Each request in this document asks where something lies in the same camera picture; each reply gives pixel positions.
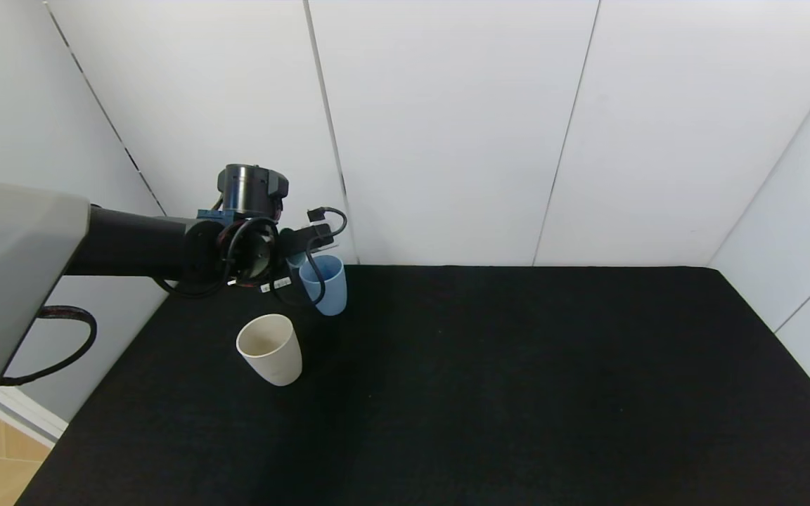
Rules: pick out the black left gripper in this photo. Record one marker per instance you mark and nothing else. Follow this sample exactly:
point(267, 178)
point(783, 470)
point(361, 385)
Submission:
point(275, 283)

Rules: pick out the light blue plastic cup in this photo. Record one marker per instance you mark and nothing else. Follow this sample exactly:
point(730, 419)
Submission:
point(335, 295)

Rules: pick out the beige plastic cup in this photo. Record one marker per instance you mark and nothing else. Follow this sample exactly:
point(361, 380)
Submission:
point(278, 365)

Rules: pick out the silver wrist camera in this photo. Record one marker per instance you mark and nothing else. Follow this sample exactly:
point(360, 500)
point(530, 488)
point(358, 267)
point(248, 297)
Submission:
point(322, 235)

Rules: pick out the white partition base rail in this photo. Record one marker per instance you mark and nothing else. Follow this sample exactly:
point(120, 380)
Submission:
point(32, 418)

